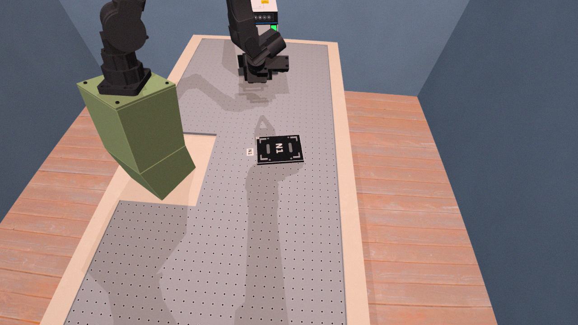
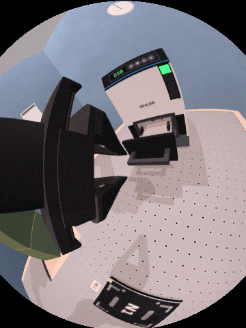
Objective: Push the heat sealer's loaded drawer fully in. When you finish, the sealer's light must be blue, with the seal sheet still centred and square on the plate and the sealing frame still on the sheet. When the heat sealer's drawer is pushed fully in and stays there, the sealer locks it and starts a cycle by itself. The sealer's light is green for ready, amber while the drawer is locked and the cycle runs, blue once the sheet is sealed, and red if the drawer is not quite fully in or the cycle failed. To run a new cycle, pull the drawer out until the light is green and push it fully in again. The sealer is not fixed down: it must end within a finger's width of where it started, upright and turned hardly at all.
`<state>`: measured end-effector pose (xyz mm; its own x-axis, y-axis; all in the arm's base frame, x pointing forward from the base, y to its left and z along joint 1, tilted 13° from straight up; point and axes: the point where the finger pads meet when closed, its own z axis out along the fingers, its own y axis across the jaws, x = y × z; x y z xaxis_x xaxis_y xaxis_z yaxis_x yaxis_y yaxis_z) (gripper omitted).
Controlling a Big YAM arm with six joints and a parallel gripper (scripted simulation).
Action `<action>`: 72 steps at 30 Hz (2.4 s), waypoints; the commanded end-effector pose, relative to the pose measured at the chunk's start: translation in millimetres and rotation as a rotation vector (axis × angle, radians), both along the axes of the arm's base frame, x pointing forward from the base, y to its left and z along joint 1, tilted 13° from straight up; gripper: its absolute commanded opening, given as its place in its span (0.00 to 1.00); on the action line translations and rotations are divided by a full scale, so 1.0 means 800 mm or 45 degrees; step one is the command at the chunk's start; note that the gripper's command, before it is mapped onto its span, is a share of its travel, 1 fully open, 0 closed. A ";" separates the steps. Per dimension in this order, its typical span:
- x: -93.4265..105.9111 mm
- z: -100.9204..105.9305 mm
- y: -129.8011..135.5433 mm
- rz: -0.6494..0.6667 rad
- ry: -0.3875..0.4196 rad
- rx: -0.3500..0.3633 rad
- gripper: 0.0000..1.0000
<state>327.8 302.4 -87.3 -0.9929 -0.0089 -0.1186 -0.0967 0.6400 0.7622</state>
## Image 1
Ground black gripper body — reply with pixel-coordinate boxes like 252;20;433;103
247;65;267;84

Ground white benchtop heat sealer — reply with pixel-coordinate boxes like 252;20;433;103
234;0;278;81

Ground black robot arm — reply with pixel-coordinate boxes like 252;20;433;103
97;0;289;96

